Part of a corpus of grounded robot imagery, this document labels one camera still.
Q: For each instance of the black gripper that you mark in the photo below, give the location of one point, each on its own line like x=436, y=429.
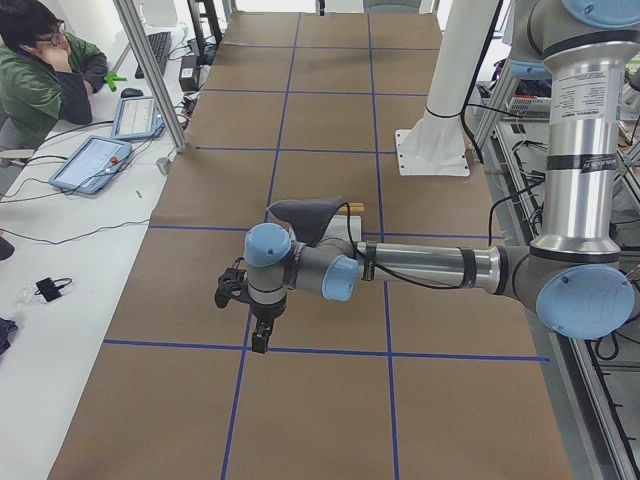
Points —
x=265, y=312

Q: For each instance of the blue grey towel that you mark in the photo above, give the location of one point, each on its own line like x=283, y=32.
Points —
x=309, y=218

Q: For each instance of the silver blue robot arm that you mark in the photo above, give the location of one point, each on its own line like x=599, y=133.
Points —
x=568, y=275

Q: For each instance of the wooden towel rack white base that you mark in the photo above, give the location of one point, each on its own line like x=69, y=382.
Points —
x=345, y=224

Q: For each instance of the near blue teach pendant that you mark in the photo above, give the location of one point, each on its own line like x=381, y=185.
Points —
x=92, y=166

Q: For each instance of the blue teach pendant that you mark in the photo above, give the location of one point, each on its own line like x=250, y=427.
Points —
x=92, y=166
x=136, y=118

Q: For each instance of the far blue teach pendant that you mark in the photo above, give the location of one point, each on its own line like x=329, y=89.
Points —
x=136, y=118

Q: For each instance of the black power adapter box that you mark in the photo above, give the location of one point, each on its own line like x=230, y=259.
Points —
x=189, y=73

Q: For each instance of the black computer mouse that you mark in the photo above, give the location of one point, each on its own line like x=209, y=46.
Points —
x=131, y=93

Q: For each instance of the green plastic clamp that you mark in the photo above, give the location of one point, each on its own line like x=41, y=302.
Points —
x=111, y=79

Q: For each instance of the black keyboard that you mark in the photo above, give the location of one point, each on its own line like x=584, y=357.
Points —
x=160, y=44

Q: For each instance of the person in green jacket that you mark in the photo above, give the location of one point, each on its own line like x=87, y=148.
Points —
x=47, y=74

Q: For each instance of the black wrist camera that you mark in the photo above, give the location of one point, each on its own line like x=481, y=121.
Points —
x=232, y=285

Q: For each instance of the white camera pillar with base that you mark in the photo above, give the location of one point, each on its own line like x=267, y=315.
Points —
x=435, y=145

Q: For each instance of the aluminium frame post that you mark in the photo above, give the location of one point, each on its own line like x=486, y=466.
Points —
x=142, y=50

